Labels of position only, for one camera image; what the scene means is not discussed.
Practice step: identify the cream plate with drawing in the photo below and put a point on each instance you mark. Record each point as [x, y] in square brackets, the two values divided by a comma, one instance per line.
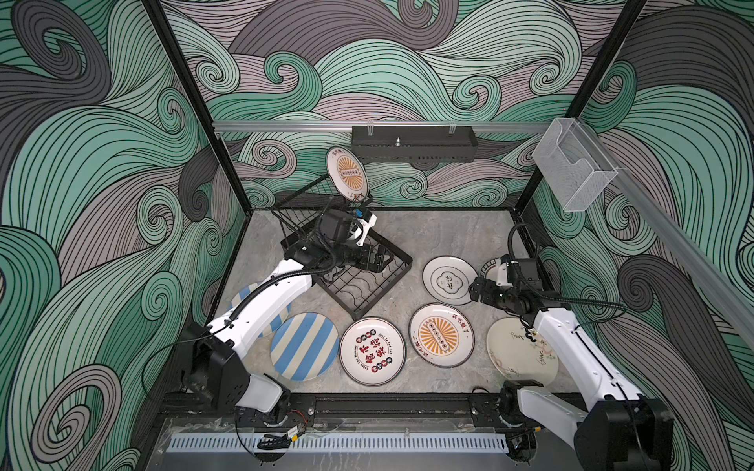
[517, 357]

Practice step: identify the blue striped plate near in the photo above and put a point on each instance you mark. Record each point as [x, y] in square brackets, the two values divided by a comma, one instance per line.
[304, 347]

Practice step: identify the aluminium rail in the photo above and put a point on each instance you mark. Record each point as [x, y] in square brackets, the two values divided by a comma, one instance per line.
[299, 126]
[694, 220]

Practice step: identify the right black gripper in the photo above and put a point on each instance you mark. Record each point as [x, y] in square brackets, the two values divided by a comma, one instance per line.
[485, 296]

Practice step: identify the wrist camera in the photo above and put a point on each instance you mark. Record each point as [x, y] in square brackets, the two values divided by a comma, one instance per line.
[365, 222]
[501, 274]

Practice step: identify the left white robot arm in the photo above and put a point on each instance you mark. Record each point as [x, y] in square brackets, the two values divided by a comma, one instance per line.
[211, 356]

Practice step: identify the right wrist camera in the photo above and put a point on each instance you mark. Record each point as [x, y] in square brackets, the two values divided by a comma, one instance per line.
[501, 274]

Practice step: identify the white plate red characters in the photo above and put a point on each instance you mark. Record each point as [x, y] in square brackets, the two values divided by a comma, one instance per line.
[372, 352]

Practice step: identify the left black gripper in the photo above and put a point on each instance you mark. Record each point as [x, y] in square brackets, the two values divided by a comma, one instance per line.
[376, 265]

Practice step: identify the blue striped plate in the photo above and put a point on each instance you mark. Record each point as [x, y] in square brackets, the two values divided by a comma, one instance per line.
[304, 347]
[277, 321]

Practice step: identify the black wire dish rack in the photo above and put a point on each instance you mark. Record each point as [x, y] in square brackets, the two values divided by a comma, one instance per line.
[326, 232]

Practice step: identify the clear plastic holder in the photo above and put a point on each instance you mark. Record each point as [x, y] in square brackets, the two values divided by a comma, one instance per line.
[574, 163]

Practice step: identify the black perforated metal tray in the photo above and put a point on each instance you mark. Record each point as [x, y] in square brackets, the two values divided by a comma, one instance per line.
[414, 144]

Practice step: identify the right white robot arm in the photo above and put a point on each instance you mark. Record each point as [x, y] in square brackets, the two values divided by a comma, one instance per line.
[557, 377]

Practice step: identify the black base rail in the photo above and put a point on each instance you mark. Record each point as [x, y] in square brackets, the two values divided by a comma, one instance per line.
[323, 411]

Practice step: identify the orange sunburst plate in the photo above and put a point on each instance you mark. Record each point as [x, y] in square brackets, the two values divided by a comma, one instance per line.
[441, 335]
[347, 174]

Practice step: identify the white plate black motif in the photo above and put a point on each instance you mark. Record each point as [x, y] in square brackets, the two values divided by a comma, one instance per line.
[448, 279]

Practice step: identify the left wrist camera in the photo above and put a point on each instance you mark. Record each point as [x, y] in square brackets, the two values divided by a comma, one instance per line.
[365, 222]

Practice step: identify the white slotted cable duct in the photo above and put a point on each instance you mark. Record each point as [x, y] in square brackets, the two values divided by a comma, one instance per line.
[346, 443]

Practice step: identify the aluminium rail right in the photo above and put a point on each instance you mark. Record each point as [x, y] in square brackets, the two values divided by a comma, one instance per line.
[694, 220]

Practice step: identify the blue striped plate far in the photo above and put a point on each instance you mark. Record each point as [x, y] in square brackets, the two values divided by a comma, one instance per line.
[277, 321]

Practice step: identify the aluminium rail back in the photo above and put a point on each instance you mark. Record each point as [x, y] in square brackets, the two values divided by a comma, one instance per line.
[299, 126]

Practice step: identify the green red rimmed plate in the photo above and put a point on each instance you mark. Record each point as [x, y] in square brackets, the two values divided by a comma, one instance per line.
[490, 269]

